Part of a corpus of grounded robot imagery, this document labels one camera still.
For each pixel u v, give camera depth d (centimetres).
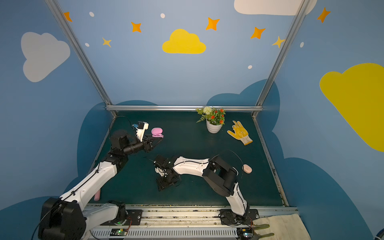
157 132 78
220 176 49
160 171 76
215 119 101
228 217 75
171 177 73
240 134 108
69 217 39
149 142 69
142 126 69
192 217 76
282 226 72
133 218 74
